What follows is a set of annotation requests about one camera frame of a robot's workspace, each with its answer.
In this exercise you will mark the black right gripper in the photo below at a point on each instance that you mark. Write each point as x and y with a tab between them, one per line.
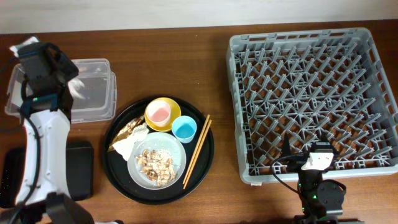
286	149

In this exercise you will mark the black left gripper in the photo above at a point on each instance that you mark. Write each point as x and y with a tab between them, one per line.
59	66

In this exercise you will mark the gold foil wrapper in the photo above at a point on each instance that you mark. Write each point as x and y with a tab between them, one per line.
126	131

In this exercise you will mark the white napkin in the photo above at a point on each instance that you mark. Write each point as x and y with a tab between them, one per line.
125	146

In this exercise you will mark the light blue cup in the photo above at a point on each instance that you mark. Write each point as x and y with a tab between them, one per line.
184	129

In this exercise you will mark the pink cup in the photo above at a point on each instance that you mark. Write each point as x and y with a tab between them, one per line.
158	112

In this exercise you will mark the yellow bowl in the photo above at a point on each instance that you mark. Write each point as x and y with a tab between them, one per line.
175	113

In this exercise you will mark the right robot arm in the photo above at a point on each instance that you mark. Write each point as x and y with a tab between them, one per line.
321	198

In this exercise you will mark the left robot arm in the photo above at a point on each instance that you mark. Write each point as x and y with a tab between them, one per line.
46	116

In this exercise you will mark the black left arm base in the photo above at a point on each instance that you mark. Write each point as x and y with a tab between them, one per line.
79	172

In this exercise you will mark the grey dishwasher rack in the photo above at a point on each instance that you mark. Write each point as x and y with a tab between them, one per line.
304	84

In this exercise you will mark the clear plastic waste bin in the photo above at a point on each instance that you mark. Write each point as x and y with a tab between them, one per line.
96	99

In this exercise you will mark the food scraps on plate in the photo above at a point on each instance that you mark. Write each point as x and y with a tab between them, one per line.
157	166

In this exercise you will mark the grey plate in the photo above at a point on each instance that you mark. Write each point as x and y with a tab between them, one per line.
156	141

